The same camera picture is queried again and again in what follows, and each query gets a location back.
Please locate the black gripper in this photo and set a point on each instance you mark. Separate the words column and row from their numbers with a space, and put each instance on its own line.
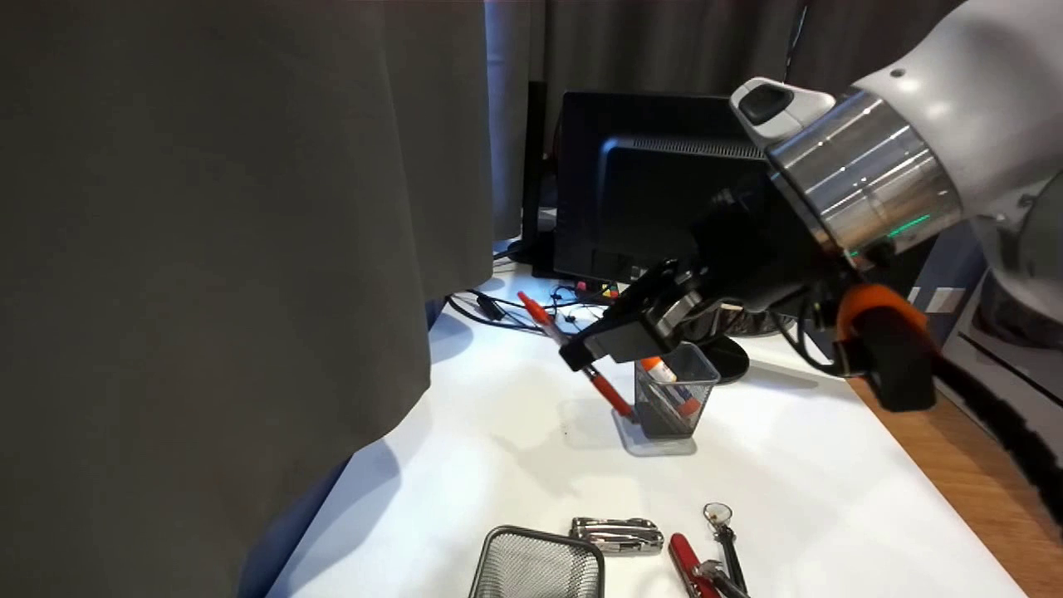
column 750, row 248

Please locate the red pen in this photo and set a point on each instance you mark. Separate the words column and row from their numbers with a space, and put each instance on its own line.
column 609, row 394

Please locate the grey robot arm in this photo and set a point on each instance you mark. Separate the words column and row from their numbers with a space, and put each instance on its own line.
column 966, row 126

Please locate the mesh pen holder with pens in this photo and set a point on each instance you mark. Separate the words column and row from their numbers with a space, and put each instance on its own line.
column 669, row 398

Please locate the empty gray mesh pen holder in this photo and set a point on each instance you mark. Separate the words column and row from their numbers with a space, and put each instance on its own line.
column 527, row 561

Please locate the black computer monitor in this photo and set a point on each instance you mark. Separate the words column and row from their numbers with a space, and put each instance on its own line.
column 626, row 178

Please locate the orange black device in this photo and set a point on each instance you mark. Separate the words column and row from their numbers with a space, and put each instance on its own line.
column 887, row 342

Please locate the grey curtain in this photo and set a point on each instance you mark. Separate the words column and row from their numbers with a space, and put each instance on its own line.
column 224, row 227

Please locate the red handled tool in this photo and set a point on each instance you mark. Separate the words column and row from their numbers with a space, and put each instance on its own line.
column 698, row 576

